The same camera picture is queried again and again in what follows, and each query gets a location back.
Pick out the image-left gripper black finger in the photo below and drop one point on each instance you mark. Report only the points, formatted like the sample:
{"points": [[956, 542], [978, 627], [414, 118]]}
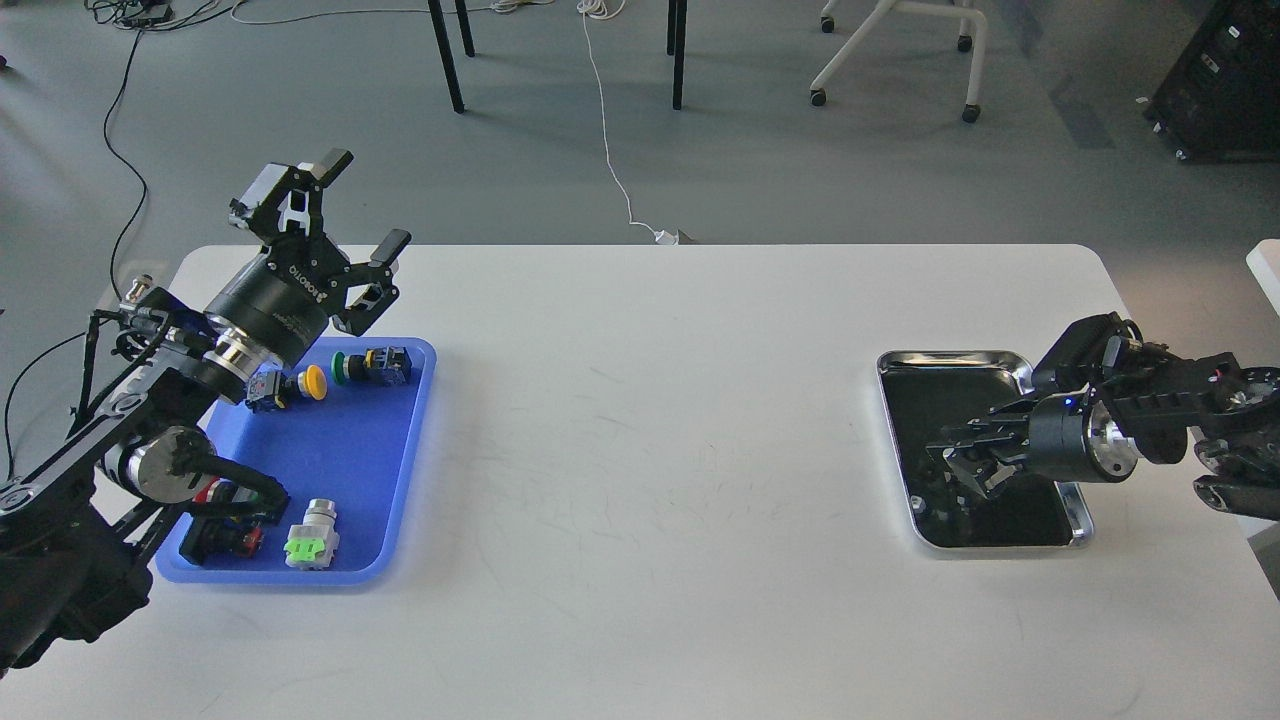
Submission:
{"points": [[285, 202], [380, 269]]}

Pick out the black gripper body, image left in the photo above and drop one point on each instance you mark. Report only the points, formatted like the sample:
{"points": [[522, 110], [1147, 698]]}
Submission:
{"points": [[284, 299]]}

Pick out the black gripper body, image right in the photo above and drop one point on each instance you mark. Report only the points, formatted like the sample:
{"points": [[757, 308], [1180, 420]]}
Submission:
{"points": [[1066, 438]]}

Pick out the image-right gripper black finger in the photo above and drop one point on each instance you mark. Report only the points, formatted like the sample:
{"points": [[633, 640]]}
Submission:
{"points": [[1002, 432], [985, 475]]}

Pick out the silver metal tray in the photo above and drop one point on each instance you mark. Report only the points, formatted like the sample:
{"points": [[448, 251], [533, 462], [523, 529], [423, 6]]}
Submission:
{"points": [[926, 391]]}

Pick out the blue plastic tray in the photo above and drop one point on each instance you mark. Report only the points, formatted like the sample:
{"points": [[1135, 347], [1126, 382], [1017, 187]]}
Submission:
{"points": [[355, 448]]}

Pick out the red mushroom push button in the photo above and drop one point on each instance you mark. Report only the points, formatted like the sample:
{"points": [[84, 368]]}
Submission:
{"points": [[219, 491]]}

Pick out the black red push button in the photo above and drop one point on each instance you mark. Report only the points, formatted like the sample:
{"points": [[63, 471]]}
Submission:
{"points": [[207, 537]]}

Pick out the black equipment case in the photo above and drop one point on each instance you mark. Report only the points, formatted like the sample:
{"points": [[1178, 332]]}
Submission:
{"points": [[1220, 99]]}

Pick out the yellow push button switch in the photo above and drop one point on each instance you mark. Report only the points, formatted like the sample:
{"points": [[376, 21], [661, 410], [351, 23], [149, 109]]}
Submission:
{"points": [[275, 390]]}

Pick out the green push button switch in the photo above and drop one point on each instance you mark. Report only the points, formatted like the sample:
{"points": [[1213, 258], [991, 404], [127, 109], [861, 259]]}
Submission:
{"points": [[378, 366]]}

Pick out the green and silver switch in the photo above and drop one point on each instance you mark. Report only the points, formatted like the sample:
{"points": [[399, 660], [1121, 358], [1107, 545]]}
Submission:
{"points": [[313, 544]]}

